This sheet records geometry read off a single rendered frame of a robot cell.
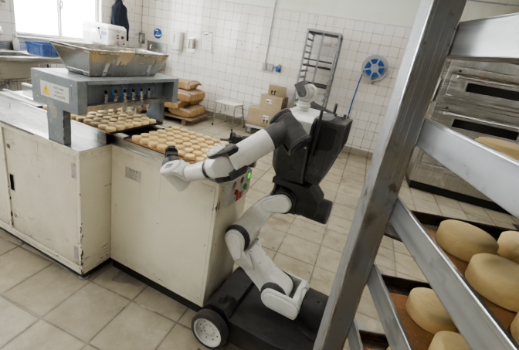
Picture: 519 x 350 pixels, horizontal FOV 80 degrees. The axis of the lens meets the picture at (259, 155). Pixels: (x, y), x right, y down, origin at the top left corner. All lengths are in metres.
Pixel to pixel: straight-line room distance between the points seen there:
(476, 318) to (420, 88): 0.20
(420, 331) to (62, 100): 1.65
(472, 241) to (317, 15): 5.32
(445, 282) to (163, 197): 1.52
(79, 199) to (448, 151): 1.74
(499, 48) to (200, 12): 6.13
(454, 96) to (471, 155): 4.25
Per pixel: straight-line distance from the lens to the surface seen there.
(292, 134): 1.13
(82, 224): 1.94
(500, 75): 4.62
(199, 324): 1.81
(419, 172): 4.67
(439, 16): 0.35
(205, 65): 6.24
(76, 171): 1.80
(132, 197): 1.86
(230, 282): 1.90
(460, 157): 0.29
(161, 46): 6.75
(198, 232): 1.64
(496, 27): 0.31
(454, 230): 0.36
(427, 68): 0.35
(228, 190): 1.50
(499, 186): 0.25
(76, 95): 1.67
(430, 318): 0.39
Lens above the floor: 1.47
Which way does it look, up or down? 19 degrees down
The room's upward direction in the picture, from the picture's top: 10 degrees clockwise
